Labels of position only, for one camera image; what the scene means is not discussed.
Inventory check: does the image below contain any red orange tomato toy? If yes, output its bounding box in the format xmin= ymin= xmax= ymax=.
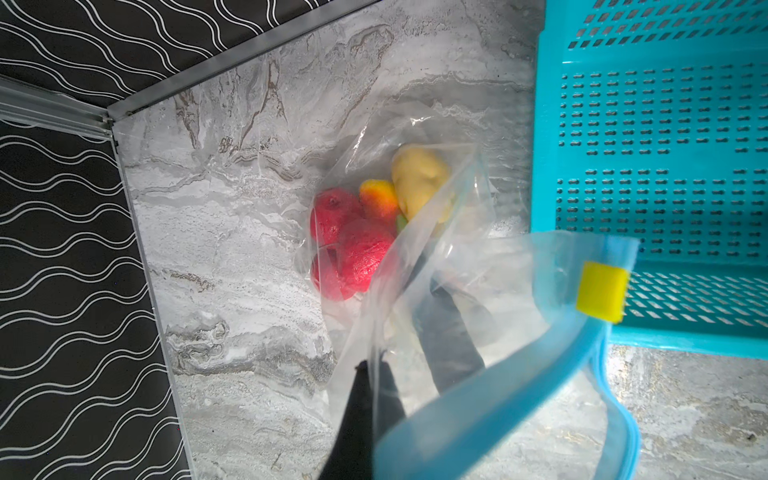
xmin=359 ymin=179 xmax=400 ymax=227

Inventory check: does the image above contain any teal plastic basket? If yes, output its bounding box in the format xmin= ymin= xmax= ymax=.
xmin=531 ymin=0 xmax=767 ymax=359

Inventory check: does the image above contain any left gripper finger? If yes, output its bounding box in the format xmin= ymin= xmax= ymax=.
xmin=319 ymin=361 xmax=405 ymax=479

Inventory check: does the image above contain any yellow potato toy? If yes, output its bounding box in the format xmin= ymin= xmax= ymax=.
xmin=391 ymin=145 xmax=452 ymax=221

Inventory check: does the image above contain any dark red apple toy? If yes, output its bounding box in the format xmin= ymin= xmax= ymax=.
xmin=310 ymin=188 xmax=364 ymax=246

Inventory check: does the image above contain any green leafy vegetable toy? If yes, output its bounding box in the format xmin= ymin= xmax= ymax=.
xmin=395 ymin=214 xmax=408 ymax=234

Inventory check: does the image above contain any red pepper toy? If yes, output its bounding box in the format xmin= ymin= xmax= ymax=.
xmin=310 ymin=246 xmax=355 ymax=302

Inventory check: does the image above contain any clear zip top bag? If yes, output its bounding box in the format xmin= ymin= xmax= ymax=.
xmin=296 ymin=103 xmax=641 ymax=479

